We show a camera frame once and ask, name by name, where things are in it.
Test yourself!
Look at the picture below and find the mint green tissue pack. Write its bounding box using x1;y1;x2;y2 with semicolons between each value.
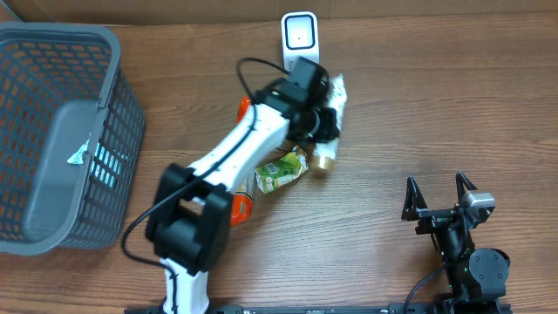
90;144;123;189

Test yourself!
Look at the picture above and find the orange spaghetti packet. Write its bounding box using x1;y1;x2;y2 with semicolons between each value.
228;96;258;228

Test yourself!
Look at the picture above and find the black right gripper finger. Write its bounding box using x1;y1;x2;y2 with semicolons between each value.
455;171;477;202
401;176;428;221

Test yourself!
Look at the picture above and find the grey plastic shopping basket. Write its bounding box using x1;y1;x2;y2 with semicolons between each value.
1;22;146;256

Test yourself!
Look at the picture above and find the green drink carton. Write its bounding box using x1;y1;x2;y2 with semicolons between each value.
255;146;309;194

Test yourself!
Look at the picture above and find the white barcode scanner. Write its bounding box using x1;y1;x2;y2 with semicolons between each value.
281;11;320;72

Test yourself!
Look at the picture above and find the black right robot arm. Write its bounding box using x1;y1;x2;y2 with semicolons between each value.
401;172;512;313

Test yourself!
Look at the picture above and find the white tube gold cap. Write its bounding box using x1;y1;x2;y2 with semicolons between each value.
311;74;348;172

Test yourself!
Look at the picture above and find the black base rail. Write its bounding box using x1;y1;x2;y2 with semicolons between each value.
123;303;513;314

